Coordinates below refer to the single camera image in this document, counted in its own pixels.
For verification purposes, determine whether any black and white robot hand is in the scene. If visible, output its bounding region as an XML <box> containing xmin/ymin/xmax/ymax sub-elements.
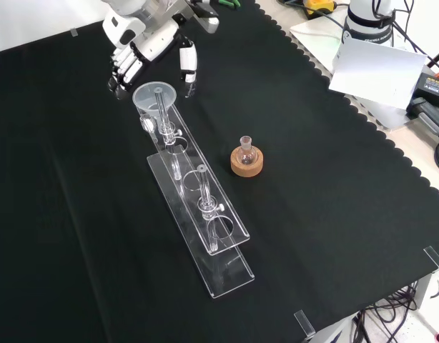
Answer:
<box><xmin>102</xmin><ymin>14</ymin><xmax>199</xmax><ymax>100</ymax></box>

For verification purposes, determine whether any clear plastic funnel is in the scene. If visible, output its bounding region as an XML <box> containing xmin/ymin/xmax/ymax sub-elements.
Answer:
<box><xmin>132</xmin><ymin>81</ymin><xmax>177</xmax><ymax>144</ymax></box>

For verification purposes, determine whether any clear acrylic funnel stand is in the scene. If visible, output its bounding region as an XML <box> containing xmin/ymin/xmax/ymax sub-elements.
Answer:
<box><xmin>137</xmin><ymin>85</ymin><xmax>255</xmax><ymax>299</ymax></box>

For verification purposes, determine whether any small glass round-bottom flask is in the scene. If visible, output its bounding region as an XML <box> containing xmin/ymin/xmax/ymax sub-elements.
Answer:
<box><xmin>237</xmin><ymin>135</ymin><xmax>258</xmax><ymax>166</ymax></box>

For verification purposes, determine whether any yellow stop button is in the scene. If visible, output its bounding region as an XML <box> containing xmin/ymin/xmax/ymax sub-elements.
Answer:
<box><xmin>303</xmin><ymin>0</ymin><xmax>337</xmax><ymax>17</ymax></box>

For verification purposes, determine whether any pale white board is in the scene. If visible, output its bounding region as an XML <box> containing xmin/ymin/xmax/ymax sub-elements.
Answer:
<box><xmin>328</xmin><ymin>37</ymin><xmax>428</xmax><ymax>110</ymax></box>

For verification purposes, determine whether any black bench cloth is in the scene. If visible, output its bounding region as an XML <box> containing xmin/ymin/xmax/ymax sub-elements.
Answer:
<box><xmin>0</xmin><ymin>0</ymin><xmax>439</xmax><ymax>343</ymax></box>

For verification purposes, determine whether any black power adapter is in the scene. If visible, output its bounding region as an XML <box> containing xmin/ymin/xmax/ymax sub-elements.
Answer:
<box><xmin>414</xmin><ymin>71</ymin><xmax>439</xmax><ymax>108</ymax></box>

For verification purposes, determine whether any brown cork ring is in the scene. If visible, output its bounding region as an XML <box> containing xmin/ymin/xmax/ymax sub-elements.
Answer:
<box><xmin>230</xmin><ymin>146</ymin><xmax>265</xmax><ymax>178</ymax></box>

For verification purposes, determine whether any black cable bundle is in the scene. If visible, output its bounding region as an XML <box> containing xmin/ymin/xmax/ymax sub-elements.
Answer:
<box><xmin>350</xmin><ymin>282</ymin><xmax>420</xmax><ymax>343</ymax></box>

